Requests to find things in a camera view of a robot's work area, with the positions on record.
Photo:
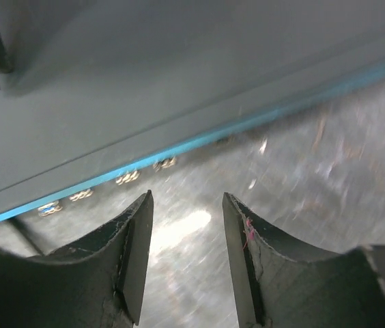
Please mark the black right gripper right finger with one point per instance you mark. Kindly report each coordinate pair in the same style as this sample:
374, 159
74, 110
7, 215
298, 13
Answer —
281, 281

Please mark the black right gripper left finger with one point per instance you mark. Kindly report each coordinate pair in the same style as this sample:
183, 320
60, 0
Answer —
97, 280

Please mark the dark grey network switch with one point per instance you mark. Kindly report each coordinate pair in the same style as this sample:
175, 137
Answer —
103, 87

